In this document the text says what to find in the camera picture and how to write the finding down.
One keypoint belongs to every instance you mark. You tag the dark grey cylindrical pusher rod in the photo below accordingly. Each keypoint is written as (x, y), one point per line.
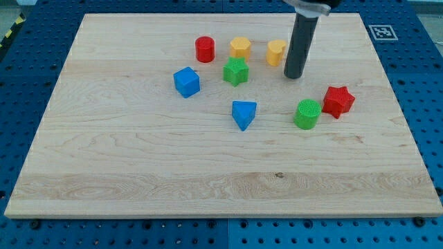
(300, 43)

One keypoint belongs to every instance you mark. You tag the silver metal rod mount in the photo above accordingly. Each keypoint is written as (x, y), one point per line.
(313, 8)

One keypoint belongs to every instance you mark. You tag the green star block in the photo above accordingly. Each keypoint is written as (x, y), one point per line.
(236, 71)

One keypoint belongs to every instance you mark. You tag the red star block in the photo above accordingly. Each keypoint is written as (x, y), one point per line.
(337, 100)

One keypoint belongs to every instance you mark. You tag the blue triangle block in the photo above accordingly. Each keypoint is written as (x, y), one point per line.
(243, 113)

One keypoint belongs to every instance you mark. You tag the yellow heart block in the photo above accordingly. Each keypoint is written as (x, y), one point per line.
(275, 51)

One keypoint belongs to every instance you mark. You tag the yellow hexagon block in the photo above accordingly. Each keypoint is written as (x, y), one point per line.
(240, 47)

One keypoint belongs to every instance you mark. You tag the white fiducial marker tag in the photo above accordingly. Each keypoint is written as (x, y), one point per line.
(382, 32)

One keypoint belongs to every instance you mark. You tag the green cylinder block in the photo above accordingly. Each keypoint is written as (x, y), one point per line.
(307, 114)

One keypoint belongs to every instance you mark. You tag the red cylinder block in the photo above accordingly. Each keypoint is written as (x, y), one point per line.
(205, 49)

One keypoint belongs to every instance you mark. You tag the blue cube block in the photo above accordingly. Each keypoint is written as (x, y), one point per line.
(186, 82)

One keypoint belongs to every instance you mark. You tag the light wooden board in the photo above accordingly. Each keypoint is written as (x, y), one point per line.
(118, 141)

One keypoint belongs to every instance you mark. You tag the yellow black hazard tape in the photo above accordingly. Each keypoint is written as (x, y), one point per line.
(13, 31)

